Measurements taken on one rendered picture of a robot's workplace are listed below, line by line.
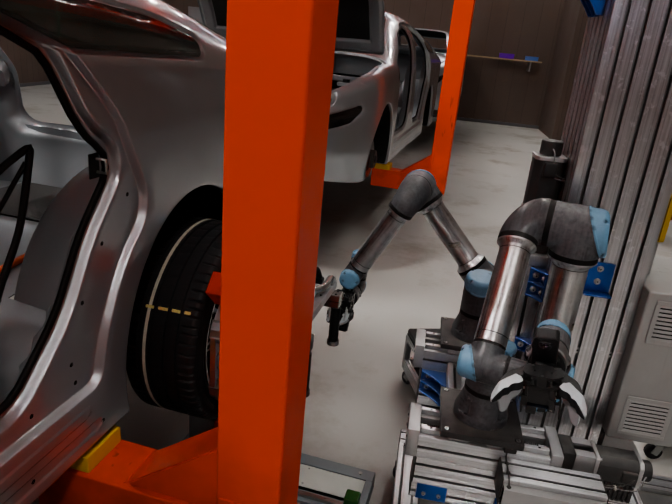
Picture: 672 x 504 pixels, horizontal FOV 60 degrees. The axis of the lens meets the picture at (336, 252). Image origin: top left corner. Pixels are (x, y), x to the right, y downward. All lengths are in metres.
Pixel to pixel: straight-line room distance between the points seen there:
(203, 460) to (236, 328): 0.39
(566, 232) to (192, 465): 1.05
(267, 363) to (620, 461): 1.06
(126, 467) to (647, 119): 1.60
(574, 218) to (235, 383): 0.86
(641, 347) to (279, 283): 1.07
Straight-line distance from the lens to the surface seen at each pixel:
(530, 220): 1.47
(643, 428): 1.96
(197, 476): 1.54
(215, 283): 1.68
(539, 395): 1.16
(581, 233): 1.47
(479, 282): 2.06
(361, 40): 5.09
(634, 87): 1.65
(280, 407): 1.30
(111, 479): 1.69
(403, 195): 2.02
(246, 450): 1.40
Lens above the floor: 1.79
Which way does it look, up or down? 20 degrees down
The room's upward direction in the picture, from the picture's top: 5 degrees clockwise
